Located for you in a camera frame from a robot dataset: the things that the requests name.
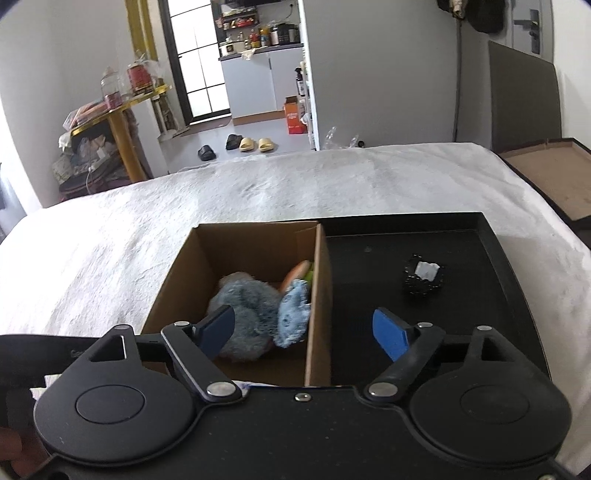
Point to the white fleece blanket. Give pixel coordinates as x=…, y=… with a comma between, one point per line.
x=277, y=194

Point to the white kitchen cabinet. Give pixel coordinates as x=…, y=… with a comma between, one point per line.
x=254, y=87

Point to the clear plastic bag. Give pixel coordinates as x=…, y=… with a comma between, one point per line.
x=341, y=140

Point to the black tray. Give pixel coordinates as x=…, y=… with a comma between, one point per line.
x=369, y=277

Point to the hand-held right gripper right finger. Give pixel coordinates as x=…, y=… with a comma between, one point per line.
x=390, y=332

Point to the round yellow table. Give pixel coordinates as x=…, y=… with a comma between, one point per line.
x=124, y=138

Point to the beige slipper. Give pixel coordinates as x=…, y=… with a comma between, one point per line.
x=247, y=144
x=266, y=144

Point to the clear jar with red label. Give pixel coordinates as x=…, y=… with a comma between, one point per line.
x=111, y=90

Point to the black scrunchie with white tag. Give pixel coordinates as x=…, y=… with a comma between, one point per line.
x=411, y=286

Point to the dark hanging bag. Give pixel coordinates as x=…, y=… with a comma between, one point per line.
x=485, y=16

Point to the black spray bottle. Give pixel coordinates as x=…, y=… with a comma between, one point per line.
x=300, y=83

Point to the pile of orange snack packets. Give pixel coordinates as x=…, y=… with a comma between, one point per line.
x=85, y=115

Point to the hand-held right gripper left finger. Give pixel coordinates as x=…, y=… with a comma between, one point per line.
x=217, y=327

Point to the white stand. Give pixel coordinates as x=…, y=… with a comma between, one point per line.
x=165, y=120

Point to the yellow pipe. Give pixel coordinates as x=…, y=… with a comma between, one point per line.
x=138, y=27

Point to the wall spice rack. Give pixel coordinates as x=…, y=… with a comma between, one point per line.
x=238, y=16

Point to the pile of bags under table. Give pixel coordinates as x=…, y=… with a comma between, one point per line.
x=87, y=161

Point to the black framed glass door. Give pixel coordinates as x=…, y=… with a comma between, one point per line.
x=173, y=60

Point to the brown cardboard box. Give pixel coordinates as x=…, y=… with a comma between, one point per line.
x=240, y=249

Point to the brown framed board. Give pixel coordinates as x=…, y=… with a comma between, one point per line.
x=554, y=180

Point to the burger plush toy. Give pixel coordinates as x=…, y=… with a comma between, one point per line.
x=295, y=272

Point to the orange cardboard box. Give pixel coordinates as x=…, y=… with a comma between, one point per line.
x=294, y=117

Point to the grey-blue fluffy plush toy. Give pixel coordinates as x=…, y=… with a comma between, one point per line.
x=249, y=300

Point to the black slipper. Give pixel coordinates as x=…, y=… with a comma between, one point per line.
x=233, y=141
x=207, y=152

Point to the person's left hand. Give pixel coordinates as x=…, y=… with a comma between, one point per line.
x=11, y=441

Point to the grey board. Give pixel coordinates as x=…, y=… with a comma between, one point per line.
x=524, y=97

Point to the brown doormat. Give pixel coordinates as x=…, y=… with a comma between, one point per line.
x=207, y=127

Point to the light blue plush toy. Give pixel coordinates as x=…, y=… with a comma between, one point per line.
x=291, y=318

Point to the row of kitchen bottles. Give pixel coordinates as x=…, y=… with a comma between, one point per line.
x=277, y=36

